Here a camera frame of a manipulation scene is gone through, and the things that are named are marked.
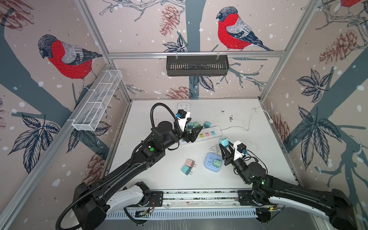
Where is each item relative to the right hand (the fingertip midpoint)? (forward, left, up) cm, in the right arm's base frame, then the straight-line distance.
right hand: (221, 145), depth 72 cm
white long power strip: (+18, +8, -18) cm, 26 cm away
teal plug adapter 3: (+26, +5, -19) cm, 33 cm away
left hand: (+4, +13, +13) cm, 19 cm away
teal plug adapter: (+1, -1, +3) cm, 3 cm away
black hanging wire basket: (+59, +13, +9) cm, 62 cm away
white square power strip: (+43, +22, -16) cm, 51 cm away
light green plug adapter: (-4, +1, -13) cm, 14 cm away
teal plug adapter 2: (+24, +18, -18) cm, 35 cm away
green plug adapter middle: (+26, +13, -18) cm, 34 cm away
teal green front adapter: (-7, +19, -18) cm, 27 cm away
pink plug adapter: (-4, +17, -17) cm, 24 cm away
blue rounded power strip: (0, +5, -18) cm, 18 cm away
